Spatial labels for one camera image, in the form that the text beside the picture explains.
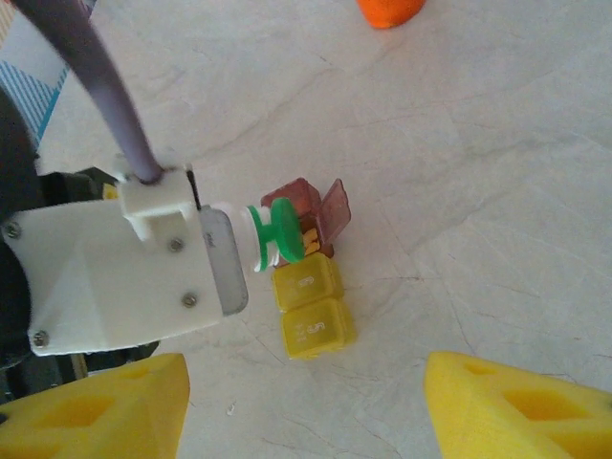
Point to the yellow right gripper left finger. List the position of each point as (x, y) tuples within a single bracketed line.
[(95, 421)]

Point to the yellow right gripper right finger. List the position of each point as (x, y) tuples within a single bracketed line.
[(516, 416)]

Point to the yellow pill organizer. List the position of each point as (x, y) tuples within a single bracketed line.
[(313, 311)]

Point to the white bottle with green cap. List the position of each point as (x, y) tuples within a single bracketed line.
[(282, 229)]

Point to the red pill organizer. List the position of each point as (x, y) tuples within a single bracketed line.
[(334, 215)]

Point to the orange pill bottle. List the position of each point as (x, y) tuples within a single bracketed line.
[(389, 12)]

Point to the yellow pills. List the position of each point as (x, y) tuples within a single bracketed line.
[(312, 241)]

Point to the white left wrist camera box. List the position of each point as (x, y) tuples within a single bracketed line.
[(119, 268)]

